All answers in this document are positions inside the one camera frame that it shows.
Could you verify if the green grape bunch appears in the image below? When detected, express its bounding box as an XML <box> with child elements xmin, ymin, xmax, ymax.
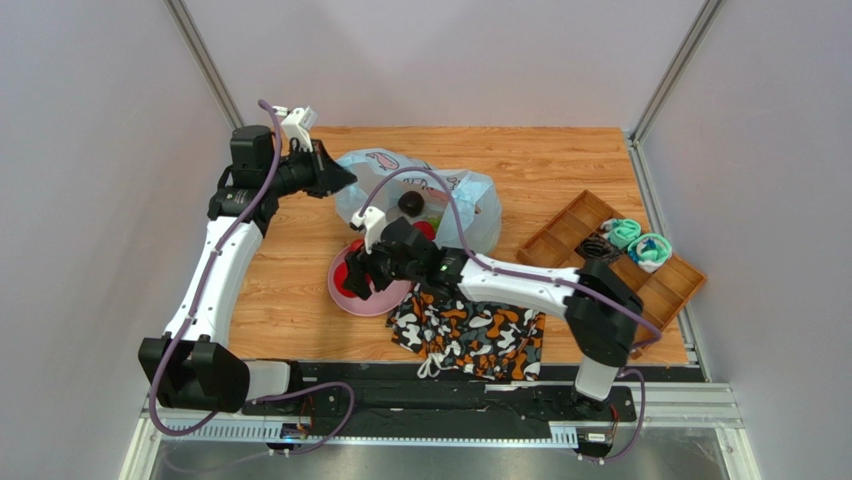
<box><xmin>426</xmin><ymin>216</ymin><xmax>442</xmax><ymax>232</ymax></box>

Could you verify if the dark purple plum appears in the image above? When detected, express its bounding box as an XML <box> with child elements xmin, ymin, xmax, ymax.
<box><xmin>397</xmin><ymin>191</ymin><xmax>426</xmax><ymax>218</ymax></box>

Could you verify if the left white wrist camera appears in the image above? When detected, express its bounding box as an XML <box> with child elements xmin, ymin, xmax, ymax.
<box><xmin>277</xmin><ymin>106</ymin><xmax>318</xmax><ymax>152</ymax></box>

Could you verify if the red apple back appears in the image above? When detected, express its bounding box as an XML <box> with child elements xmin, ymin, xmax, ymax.
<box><xmin>349</xmin><ymin>239</ymin><xmax>365</xmax><ymax>254</ymax></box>

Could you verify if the black cable bundle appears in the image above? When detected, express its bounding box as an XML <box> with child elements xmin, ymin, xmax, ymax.
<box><xmin>574</xmin><ymin>232</ymin><xmax>624</xmax><ymax>264</ymax></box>

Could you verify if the teal sock roll left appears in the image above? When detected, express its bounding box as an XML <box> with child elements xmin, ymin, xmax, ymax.
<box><xmin>600</xmin><ymin>218</ymin><xmax>642</xmax><ymax>250</ymax></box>

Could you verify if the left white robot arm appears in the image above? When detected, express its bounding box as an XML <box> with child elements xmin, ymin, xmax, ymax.
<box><xmin>138</xmin><ymin>124</ymin><xmax>356</xmax><ymax>413</ymax></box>

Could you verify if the wooden compartment tray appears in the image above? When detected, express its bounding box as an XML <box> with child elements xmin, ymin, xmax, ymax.
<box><xmin>515</xmin><ymin>190</ymin><xmax>707</xmax><ymax>331</ymax></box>

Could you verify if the camouflage patterned cloth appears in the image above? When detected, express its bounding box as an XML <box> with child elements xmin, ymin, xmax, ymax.
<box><xmin>386</xmin><ymin>285</ymin><xmax>546</xmax><ymax>381</ymax></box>

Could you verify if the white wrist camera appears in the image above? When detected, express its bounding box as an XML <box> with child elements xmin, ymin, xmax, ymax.
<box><xmin>349</xmin><ymin>206</ymin><xmax>387</xmax><ymax>254</ymax></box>
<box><xmin>277</xmin><ymin>106</ymin><xmax>318</xmax><ymax>152</ymax></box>

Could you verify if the pink plate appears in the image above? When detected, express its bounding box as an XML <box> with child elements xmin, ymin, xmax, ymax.
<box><xmin>327</xmin><ymin>245</ymin><xmax>412</xmax><ymax>317</ymax></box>

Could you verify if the teal white sock roll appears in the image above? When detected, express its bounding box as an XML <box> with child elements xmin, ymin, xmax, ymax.
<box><xmin>626</xmin><ymin>233</ymin><xmax>673</xmax><ymax>274</ymax></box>

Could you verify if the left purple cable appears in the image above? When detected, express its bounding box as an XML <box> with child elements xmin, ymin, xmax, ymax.
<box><xmin>146</xmin><ymin>99</ymin><xmax>355</xmax><ymax>457</ymax></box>

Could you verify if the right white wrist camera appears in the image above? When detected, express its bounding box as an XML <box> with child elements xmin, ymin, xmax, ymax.
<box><xmin>349</xmin><ymin>206</ymin><xmax>387</xmax><ymax>254</ymax></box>

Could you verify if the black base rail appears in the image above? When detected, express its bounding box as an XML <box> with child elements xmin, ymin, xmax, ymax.
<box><xmin>239</xmin><ymin>359</ymin><xmax>707</xmax><ymax>444</ymax></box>

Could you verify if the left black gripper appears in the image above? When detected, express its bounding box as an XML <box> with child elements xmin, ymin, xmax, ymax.
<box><xmin>264</xmin><ymin>140</ymin><xmax>357</xmax><ymax>200</ymax></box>

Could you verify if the light blue plastic bag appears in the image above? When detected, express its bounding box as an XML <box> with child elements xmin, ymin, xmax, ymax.
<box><xmin>334</xmin><ymin>148</ymin><xmax>502</xmax><ymax>254</ymax></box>

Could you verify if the red apple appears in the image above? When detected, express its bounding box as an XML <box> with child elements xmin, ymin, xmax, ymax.
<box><xmin>332</xmin><ymin>260</ymin><xmax>356</xmax><ymax>298</ymax></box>
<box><xmin>412</xmin><ymin>220</ymin><xmax>436</xmax><ymax>241</ymax></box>
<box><xmin>349</xmin><ymin>239</ymin><xmax>365</xmax><ymax>254</ymax></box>

